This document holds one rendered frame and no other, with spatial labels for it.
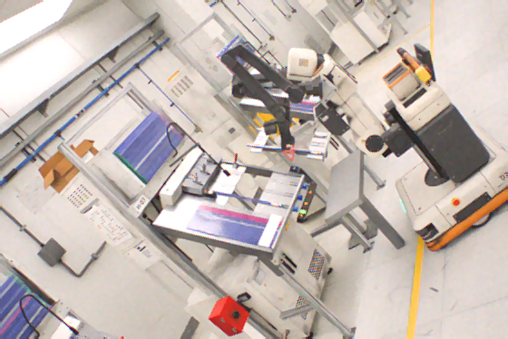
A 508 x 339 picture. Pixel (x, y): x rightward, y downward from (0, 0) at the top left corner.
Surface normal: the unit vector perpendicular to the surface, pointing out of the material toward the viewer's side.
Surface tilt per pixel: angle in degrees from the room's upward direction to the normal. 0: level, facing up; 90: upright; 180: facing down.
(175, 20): 90
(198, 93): 90
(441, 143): 90
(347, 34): 90
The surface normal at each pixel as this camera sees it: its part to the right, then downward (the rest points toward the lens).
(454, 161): -0.08, 0.40
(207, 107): -0.32, 0.58
